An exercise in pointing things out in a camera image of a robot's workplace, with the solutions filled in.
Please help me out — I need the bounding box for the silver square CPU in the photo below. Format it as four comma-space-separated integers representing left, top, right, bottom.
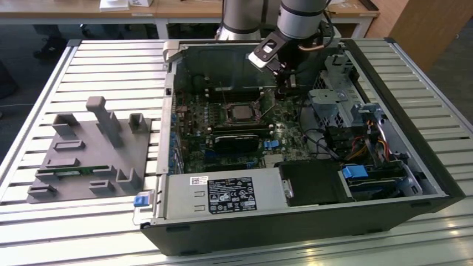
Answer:
230, 106, 256, 121

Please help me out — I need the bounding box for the CPU socket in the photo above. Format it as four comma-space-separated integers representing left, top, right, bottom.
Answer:
223, 101, 262, 125

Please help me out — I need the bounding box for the gray metal drive cage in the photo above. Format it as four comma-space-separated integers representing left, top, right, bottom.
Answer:
305, 54, 389, 129

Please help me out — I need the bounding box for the green motherboard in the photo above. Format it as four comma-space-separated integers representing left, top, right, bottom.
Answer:
171, 88, 320, 175

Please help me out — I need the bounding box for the black graphics card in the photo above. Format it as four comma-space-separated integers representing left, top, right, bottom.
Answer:
211, 134, 260, 154

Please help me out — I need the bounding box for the silver finned heatsink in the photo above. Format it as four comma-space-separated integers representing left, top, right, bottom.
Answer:
264, 154, 288, 168

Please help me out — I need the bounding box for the wooden cabinet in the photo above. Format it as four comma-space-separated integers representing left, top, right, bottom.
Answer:
365, 0, 473, 73

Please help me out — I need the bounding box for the blue disk carrier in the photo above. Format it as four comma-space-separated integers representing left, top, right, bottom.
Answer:
341, 165, 369, 181

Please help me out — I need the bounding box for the black plastic shroud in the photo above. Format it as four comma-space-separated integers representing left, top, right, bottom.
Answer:
274, 160, 354, 207

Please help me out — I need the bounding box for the black power supply label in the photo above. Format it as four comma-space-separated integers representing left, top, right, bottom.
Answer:
207, 177, 258, 216

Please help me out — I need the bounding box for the silver power supply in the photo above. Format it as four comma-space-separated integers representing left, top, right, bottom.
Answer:
161, 167, 293, 219

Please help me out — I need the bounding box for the black open PC case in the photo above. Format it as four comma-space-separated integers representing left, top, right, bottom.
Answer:
139, 38, 465, 257

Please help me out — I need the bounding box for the gray parts rack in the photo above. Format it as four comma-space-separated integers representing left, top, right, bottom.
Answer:
28, 96, 153, 204

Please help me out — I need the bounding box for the green RAM stick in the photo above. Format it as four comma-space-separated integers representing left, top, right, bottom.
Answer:
36, 165, 112, 177

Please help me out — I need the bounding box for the black chair base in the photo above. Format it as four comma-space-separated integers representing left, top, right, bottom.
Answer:
32, 24, 69, 59

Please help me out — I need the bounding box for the wooden desk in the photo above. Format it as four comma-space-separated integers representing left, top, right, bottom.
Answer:
0, 0, 381, 39

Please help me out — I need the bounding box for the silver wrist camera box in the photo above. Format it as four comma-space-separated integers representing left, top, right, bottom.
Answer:
248, 38, 288, 69

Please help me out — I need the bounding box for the black cable bundle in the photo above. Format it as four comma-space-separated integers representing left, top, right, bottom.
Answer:
300, 126, 357, 163

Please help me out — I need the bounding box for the yellow red wire bundle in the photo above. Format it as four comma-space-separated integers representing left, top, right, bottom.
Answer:
346, 119, 393, 163

